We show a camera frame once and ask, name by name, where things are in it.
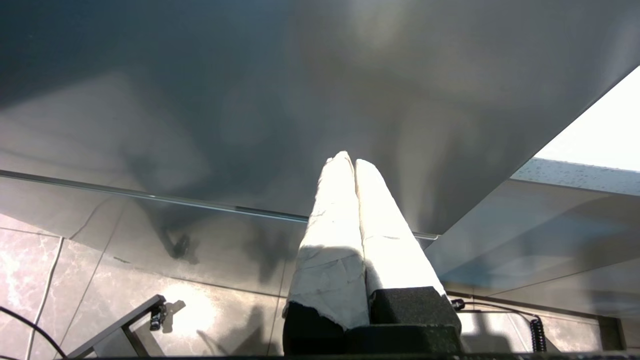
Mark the black metal frame bar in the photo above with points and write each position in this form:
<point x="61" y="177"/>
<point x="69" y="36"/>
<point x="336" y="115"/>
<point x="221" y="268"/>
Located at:
<point x="120" y="322"/>

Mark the grey under-counter cabinet front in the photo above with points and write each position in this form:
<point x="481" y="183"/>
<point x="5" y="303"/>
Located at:
<point x="525" y="235"/>

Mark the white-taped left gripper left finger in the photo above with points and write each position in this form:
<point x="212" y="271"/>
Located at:
<point x="327" y="260"/>

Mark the grey tall cabinet door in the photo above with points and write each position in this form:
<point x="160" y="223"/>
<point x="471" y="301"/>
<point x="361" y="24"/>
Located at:
<point x="250" y="75"/>

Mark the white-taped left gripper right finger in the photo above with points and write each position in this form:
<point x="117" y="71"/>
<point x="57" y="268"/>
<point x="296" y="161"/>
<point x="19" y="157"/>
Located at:
<point x="395" y="260"/>

